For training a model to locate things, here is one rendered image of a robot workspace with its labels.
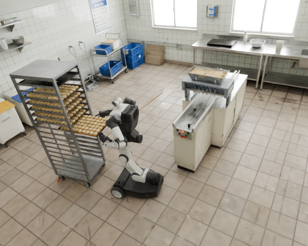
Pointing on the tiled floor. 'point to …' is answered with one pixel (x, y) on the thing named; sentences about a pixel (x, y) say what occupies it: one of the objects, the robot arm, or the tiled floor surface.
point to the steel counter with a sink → (301, 48)
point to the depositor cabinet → (223, 110)
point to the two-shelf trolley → (108, 61)
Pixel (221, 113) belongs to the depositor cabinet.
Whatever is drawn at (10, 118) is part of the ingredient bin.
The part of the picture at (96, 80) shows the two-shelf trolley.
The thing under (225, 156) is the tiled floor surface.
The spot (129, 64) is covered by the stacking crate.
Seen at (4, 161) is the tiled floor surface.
